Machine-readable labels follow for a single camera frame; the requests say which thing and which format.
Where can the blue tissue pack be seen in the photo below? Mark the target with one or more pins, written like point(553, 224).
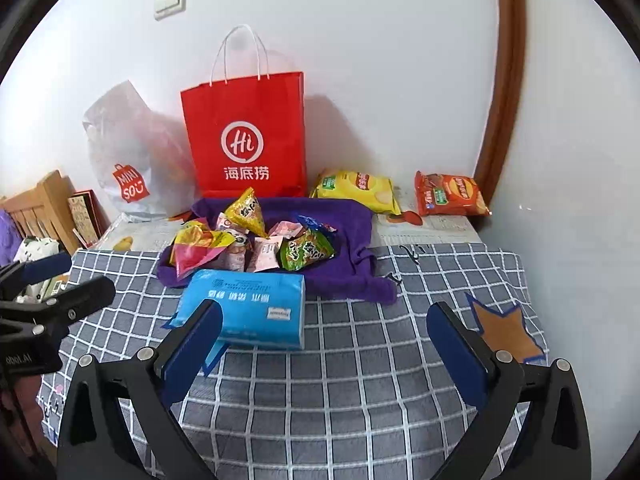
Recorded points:
point(250, 310)

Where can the grey checked blanket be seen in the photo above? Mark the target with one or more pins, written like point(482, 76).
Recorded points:
point(350, 385)

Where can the yellow triangular snack packet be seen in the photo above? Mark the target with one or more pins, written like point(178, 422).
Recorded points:
point(247, 212)

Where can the orange chip bag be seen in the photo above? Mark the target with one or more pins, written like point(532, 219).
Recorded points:
point(450, 192)

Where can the panda print snack packet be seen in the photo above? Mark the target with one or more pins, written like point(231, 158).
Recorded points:
point(235, 252)

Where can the white plastic bag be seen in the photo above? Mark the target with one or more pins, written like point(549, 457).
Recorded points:
point(130, 150)

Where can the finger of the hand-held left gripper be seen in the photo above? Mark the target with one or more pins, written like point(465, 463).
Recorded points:
point(85, 295)
point(45, 265)

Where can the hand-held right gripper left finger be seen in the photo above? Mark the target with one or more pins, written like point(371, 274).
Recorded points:
point(192, 355)

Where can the yellow chip bag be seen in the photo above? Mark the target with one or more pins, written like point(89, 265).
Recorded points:
point(355, 187)

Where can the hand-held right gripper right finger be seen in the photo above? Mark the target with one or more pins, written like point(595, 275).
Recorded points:
point(457, 355)

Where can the red paper bag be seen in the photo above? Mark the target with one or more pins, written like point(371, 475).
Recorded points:
point(245, 110)

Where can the green snack packet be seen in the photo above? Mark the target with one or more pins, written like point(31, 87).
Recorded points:
point(305, 252)

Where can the pink candy packet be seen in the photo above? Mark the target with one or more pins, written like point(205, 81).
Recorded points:
point(225, 221)
point(264, 255)

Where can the wooden bed headboard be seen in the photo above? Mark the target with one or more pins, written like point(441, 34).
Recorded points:
point(45, 200)

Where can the purple towel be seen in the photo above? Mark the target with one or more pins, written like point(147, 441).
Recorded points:
point(350, 240)

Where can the brown wooden door frame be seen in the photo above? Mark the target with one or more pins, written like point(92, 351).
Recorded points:
point(512, 60)

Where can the white spotted cloth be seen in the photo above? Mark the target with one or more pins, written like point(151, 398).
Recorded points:
point(37, 247)

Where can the pink peach snack packet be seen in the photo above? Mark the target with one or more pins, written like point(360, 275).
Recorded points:
point(285, 227)

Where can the red snack packet blue end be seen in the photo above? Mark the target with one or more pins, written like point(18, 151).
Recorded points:
point(312, 222)

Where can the purple plush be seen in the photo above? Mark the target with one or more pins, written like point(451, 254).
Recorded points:
point(5, 232)

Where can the white light switch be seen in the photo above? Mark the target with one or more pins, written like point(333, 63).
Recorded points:
point(170, 1)

